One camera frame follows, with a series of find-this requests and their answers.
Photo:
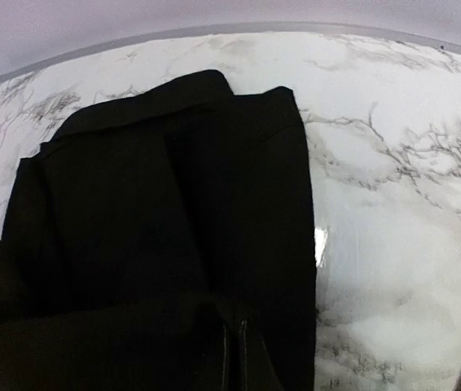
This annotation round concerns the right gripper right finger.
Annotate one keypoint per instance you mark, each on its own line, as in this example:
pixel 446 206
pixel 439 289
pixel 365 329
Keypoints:
pixel 256 370

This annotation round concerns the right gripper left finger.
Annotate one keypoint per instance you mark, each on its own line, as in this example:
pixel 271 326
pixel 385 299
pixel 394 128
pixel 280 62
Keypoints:
pixel 217 345

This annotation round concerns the black long sleeve shirt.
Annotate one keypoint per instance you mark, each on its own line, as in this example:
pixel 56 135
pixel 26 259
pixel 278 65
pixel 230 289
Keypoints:
pixel 142 215

